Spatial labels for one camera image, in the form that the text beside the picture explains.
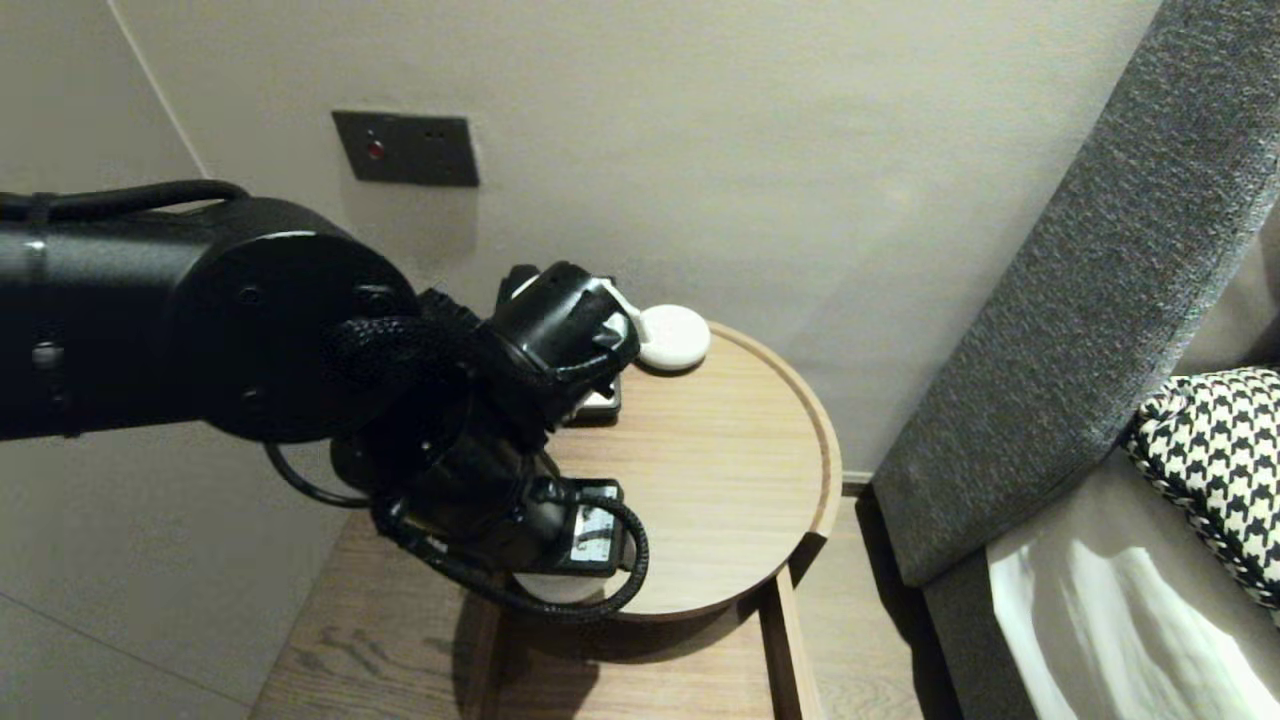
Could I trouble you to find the black telephone handset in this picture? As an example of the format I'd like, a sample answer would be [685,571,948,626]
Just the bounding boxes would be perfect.
[497,264,543,306]

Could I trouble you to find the white keypad telephone base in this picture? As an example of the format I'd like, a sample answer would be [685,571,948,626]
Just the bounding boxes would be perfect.
[563,375,623,428]

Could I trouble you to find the dark wall plate small holes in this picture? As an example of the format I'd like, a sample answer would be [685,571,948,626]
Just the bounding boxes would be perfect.
[406,115,480,188]

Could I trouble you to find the curved wooden table drawer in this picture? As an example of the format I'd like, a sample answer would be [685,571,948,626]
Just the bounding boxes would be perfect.
[460,560,826,720]

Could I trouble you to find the grey fabric headboard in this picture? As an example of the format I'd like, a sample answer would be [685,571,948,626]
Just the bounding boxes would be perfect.
[872,0,1280,589]

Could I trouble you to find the white round lidded jar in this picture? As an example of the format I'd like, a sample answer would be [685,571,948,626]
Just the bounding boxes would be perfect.
[512,568,613,607]

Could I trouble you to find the white domed round speaker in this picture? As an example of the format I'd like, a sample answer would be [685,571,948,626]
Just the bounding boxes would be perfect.
[633,305,712,374]

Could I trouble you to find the beige bed linen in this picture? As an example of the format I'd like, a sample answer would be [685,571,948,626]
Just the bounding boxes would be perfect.
[985,195,1280,720]

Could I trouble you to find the dark switch plate red light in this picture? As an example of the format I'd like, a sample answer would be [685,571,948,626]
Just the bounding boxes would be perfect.
[332,110,409,184]

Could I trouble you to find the grey fabric bed frame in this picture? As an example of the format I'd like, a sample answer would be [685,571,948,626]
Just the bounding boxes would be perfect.
[920,553,1041,720]

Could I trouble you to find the round wooden side table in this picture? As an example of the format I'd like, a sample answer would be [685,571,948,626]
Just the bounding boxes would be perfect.
[505,318,843,623]

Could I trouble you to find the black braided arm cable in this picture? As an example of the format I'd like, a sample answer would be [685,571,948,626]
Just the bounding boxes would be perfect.
[372,480,651,623]

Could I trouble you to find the houndstooth black white pillow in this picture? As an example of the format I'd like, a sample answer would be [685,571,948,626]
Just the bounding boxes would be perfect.
[1120,368,1280,629]

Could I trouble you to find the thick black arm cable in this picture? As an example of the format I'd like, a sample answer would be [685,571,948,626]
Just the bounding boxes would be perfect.
[0,179,251,223]

